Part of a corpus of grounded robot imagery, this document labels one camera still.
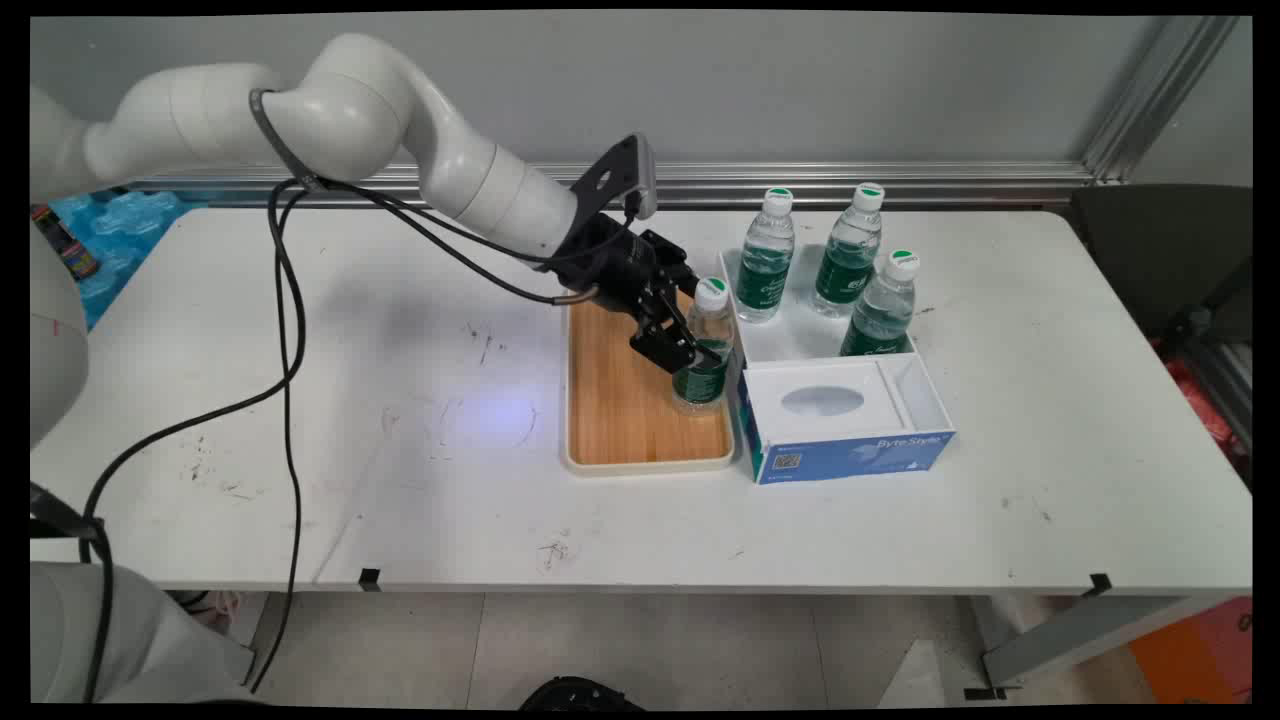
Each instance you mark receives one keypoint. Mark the black round object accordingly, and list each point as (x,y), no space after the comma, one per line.
(580,695)

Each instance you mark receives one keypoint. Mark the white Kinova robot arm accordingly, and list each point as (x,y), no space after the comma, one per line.
(350,110)

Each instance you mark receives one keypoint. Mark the red bag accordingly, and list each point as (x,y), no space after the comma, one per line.
(1205,415)

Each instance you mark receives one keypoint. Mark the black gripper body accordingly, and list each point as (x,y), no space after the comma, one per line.
(615,265)

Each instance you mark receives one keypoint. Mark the dark printed can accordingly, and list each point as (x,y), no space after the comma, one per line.
(68,248)

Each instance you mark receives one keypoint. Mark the white plastic organizer tray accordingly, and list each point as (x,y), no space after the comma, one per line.
(800,335)

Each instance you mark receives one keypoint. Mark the slanted aluminium frame post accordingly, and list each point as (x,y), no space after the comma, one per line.
(1160,100)

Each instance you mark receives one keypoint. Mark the wooden tray with cream rim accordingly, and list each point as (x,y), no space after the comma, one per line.
(620,410)

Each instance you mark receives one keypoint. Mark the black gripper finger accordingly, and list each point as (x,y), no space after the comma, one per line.
(668,340)
(675,268)

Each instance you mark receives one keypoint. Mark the blue printed cardboard box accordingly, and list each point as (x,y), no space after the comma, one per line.
(850,457)

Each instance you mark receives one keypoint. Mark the orange box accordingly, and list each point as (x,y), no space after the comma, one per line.
(1200,655)

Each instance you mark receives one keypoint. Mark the green label water bottle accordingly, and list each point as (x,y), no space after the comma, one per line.
(880,315)
(765,270)
(848,265)
(716,325)

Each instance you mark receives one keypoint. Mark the blue bubble mat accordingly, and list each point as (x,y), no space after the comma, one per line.
(120,235)

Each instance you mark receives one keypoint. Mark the grey wrist camera black bracket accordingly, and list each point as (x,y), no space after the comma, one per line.
(645,175)

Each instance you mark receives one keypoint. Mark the black tape piece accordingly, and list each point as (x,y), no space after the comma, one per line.
(1100,583)
(370,578)

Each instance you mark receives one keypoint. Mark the horizontal aluminium frame rail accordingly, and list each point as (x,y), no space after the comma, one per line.
(850,183)

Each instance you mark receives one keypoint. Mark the grey table leg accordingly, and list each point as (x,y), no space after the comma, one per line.
(1080,635)

